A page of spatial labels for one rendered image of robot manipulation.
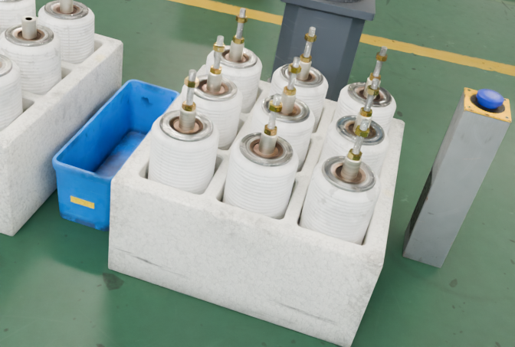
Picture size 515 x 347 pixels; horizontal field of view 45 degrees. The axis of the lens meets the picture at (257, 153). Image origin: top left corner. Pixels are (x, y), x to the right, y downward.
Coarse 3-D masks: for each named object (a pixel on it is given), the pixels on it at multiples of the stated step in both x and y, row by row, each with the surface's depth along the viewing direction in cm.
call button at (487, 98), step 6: (480, 90) 95; (486, 90) 95; (492, 90) 96; (480, 96) 94; (486, 96) 94; (492, 96) 94; (498, 96) 94; (480, 102) 94; (486, 102) 93; (492, 102) 93; (498, 102) 93; (492, 108) 94
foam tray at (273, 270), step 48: (144, 144) 95; (144, 192) 87; (384, 192) 96; (144, 240) 92; (192, 240) 89; (240, 240) 87; (288, 240) 85; (336, 240) 85; (384, 240) 87; (192, 288) 95; (240, 288) 92; (288, 288) 90; (336, 288) 87; (336, 336) 92
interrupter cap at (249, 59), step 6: (228, 48) 109; (246, 48) 110; (222, 54) 107; (228, 54) 108; (246, 54) 109; (252, 54) 109; (222, 60) 106; (228, 60) 106; (246, 60) 107; (252, 60) 107; (228, 66) 104; (234, 66) 104; (240, 66) 104; (246, 66) 105; (252, 66) 106
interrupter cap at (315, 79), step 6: (282, 72) 105; (288, 72) 106; (312, 72) 107; (318, 72) 107; (282, 78) 104; (288, 78) 104; (312, 78) 106; (318, 78) 106; (294, 84) 103; (300, 84) 103; (306, 84) 103; (312, 84) 103; (318, 84) 104
